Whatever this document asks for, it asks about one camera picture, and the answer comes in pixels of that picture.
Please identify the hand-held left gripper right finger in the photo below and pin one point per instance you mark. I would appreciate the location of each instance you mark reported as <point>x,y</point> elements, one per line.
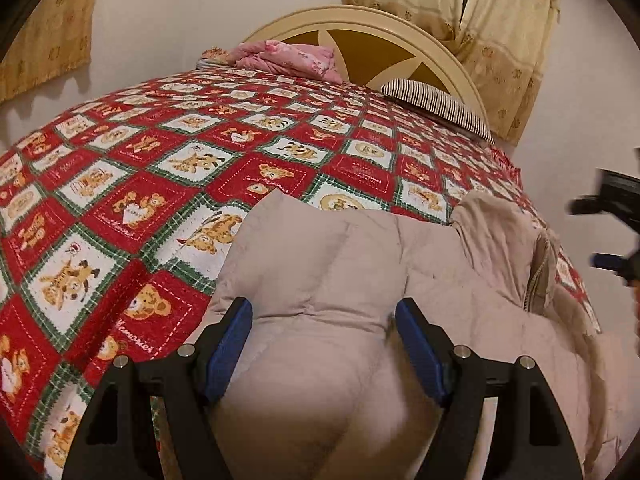
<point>419,345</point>

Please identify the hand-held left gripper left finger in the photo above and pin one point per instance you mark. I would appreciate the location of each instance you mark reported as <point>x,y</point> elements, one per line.
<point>231,345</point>

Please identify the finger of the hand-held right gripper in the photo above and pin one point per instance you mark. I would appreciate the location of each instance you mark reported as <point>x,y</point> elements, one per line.
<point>612,261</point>
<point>607,195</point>

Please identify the beige padded jacket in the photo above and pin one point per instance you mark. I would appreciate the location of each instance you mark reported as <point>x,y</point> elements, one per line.
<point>350,280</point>

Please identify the striped pillow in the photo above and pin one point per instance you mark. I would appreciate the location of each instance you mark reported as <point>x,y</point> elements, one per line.
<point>440,102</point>

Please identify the red bear-print bedspread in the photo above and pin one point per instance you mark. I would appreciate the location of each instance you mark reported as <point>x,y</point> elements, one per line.
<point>150,170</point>

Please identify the cream arched headboard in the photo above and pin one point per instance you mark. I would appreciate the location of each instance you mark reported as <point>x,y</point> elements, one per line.
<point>380,35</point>

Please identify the pink crumpled blanket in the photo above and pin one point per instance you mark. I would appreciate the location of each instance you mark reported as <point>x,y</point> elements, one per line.
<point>285,57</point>

